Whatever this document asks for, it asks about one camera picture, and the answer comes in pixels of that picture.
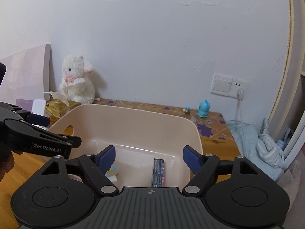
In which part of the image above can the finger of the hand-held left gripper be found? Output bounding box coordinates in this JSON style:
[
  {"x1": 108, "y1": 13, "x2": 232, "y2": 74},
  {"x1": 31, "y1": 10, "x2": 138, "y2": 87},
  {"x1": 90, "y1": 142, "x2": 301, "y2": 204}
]
[
  {"x1": 0, "y1": 101, "x2": 51, "y2": 127},
  {"x1": 3, "y1": 119, "x2": 82, "y2": 159}
]

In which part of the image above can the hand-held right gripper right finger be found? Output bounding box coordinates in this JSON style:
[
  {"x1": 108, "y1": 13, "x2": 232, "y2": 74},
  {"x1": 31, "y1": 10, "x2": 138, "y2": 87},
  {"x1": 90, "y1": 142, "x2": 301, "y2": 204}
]
[{"x1": 182, "y1": 145, "x2": 259, "y2": 195}]

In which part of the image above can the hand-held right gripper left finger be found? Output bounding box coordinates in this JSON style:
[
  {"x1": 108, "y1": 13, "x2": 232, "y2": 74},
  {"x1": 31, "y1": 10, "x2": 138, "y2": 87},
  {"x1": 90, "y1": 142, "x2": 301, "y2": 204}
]
[{"x1": 40, "y1": 145, "x2": 120, "y2": 195}]

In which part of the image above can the beige plastic storage bin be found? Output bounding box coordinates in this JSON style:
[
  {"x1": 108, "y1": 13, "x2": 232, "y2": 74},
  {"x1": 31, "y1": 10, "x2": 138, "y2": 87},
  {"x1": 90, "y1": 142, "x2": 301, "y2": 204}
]
[{"x1": 46, "y1": 103, "x2": 204, "y2": 189}]

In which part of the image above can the person's left hand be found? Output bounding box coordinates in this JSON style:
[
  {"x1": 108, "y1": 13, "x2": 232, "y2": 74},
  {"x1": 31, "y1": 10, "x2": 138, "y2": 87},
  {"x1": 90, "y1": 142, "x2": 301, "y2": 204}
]
[{"x1": 0, "y1": 151, "x2": 15, "y2": 181}]

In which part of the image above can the white plastic container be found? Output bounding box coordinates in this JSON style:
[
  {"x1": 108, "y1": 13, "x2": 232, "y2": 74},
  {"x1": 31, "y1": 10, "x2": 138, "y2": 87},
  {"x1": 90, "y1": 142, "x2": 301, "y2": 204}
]
[{"x1": 32, "y1": 99, "x2": 47, "y2": 118}]

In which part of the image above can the small white pastel packet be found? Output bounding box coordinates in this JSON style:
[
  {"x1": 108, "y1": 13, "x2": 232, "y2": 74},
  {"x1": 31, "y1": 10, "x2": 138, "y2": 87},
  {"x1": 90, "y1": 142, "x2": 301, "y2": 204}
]
[{"x1": 105, "y1": 164, "x2": 120, "y2": 185}]

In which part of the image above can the purple plastic box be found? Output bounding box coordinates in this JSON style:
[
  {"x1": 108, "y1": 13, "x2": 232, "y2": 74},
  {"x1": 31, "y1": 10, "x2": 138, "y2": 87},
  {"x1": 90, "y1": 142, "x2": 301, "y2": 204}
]
[{"x1": 15, "y1": 98, "x2": 35, "y2": 113}]

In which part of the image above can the pale pink board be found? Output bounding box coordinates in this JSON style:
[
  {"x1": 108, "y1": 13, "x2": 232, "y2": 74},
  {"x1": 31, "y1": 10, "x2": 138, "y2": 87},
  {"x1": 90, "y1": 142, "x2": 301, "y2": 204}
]
[{"x1": 0, "y1": 44, "x2": 52, "y2": 106}]

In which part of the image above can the gold foil bag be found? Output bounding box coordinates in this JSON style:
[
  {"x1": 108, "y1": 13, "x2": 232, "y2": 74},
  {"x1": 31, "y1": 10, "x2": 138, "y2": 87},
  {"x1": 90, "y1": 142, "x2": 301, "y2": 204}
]
[{"x1": 45, "y1": 99, "x2": 80, "y2": 126}]

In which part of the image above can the white crumpled paper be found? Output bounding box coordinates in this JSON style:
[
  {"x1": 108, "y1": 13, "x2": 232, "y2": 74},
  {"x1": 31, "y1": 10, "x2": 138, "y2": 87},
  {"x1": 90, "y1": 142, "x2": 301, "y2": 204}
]
[{"x1": 42, "y1": 91, "x2": 70, "y2": 106}]

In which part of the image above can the dark slim printed box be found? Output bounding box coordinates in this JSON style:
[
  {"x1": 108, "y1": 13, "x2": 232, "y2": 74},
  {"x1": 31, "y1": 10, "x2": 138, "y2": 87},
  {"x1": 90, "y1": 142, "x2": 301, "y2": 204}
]
[{"x1": 151, "y1": 158, "x2": 167, "y2": 188}]

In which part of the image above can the blue cartoon figurine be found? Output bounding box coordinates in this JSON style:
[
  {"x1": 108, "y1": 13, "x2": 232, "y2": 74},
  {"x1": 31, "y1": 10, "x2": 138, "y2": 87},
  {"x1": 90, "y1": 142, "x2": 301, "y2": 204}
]
[{"x1": 196, "y1": 100, "x2": 211, "y2": 119}]

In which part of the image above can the white plush lamb toy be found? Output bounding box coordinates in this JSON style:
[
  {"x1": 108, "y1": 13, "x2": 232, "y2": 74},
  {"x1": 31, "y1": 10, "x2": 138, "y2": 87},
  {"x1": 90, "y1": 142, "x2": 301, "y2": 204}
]
[{"x1": 58, "y1": 54, "x2": 96, "y2": 104}]

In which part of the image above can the light blue towel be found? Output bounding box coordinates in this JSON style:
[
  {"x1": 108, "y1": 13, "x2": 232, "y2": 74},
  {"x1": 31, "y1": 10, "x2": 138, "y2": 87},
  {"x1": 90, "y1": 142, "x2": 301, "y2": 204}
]
[{"x1": 226, "y1": 120, "x2": 284, "y2": 181}]

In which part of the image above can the striped grey cloth bundle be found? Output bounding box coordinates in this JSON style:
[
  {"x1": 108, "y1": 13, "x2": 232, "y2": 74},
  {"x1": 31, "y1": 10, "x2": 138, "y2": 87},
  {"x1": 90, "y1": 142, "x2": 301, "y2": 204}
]
[{"x1": 256, "y1": 118, "x2": 285, "y2": 169}]

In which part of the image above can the pink fuzzy clothing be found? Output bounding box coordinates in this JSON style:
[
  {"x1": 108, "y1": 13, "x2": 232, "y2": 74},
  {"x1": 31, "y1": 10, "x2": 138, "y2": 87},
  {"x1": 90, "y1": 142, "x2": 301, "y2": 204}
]
[{"x1": 276, "y1": 159, "x2": 305, "y2": 229}]

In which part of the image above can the beige wooden cabinet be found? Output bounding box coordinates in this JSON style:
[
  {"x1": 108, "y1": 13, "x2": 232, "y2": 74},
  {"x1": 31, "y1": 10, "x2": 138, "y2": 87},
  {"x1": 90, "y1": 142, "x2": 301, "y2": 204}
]
[{"x1": 268, "y1": 0, "x2": 305, "y2": 165}]

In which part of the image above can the white wall switch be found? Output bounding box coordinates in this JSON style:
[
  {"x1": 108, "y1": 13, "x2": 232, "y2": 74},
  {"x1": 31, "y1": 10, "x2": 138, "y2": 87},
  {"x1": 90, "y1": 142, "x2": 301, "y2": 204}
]
[{"x1": 211, "y1": 73, "x2": 233, "y2": 96}]

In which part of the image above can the white plug with cable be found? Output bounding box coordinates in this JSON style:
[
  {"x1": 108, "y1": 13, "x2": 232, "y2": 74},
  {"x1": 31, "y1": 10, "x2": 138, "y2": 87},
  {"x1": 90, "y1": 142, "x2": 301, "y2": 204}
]
[{"x1": 234, "y1": 88, "x2": 250, "y2": 153}]

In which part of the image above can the white wall socket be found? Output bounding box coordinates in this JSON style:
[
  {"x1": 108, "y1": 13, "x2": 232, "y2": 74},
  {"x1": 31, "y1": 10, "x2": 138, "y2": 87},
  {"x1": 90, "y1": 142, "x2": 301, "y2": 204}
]
[{"x1": 230, "y1": 77, "x2": 248, "y2": 99}]

